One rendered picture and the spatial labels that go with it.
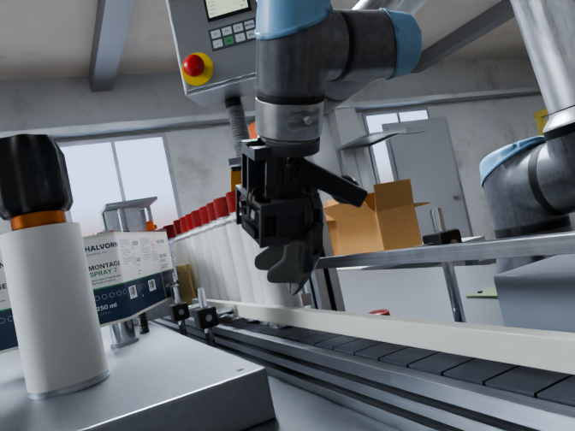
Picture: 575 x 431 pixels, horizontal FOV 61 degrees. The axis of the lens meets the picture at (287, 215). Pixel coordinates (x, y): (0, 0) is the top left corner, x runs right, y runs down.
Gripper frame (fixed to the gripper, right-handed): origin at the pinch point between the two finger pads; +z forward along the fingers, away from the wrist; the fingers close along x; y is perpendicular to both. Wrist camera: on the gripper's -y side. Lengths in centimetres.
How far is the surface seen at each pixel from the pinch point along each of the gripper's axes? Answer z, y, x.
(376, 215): 63, -117, -122
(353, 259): -7.3, -2.5, 8.1
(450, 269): -8.9, -8.7, 16.5
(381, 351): -5.8, 3.4, 20.9
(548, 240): -19.8, -2.5, 29.4
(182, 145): 120, -120, -455
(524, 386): -13.5, 4.1, 34.3
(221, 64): -22.7, -4.7, -38.0
